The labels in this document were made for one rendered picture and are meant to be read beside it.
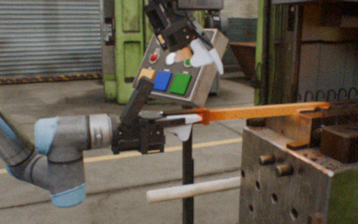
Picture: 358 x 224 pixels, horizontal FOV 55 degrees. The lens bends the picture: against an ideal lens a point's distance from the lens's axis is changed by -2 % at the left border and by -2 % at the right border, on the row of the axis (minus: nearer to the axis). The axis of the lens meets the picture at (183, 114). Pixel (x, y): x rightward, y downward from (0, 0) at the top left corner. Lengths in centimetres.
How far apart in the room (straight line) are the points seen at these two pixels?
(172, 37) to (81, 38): 795
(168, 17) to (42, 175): 43
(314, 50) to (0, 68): 794
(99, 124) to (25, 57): 793
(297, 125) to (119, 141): 46
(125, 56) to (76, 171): 497
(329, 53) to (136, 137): 74
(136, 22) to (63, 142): 502
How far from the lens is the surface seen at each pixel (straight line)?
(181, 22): 76
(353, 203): 88
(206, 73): 127
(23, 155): 84
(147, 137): 77
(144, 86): 76
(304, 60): 121
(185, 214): 161
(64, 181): 78
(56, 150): 76
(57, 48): 865
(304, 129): 94
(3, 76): 873
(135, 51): 570
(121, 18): 562
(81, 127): 75
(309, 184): 85
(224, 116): 85
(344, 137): 84
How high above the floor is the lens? 121
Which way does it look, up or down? 14 degrees down
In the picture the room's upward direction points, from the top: straight up
